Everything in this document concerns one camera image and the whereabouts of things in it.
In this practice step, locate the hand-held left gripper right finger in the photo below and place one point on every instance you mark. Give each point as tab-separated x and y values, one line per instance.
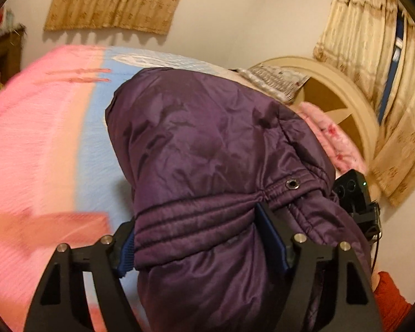
273	238

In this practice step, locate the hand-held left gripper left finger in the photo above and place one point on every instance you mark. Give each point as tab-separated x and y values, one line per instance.
126	256

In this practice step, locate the purple puffer jacket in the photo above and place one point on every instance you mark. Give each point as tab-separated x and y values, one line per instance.
200	145

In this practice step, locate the person's right forearm orange sleeve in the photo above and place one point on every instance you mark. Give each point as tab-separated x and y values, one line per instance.
392	304

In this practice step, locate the pink folded blanket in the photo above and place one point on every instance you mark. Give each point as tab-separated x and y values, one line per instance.
335	138

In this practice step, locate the beige patterned curtain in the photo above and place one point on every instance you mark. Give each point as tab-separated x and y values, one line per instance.
117	3
397	145

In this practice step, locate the cream bed headboard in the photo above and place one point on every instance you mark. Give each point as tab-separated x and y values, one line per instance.
352	93

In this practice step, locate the grey floral pillow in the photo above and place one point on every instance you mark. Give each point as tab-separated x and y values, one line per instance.
276	77

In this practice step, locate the window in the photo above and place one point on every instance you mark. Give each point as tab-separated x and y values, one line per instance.
396	52

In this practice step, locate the bed with patterned sheet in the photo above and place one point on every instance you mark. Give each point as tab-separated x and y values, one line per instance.
38	128

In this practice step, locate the dark wooden shelf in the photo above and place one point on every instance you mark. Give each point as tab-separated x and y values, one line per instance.
3	58

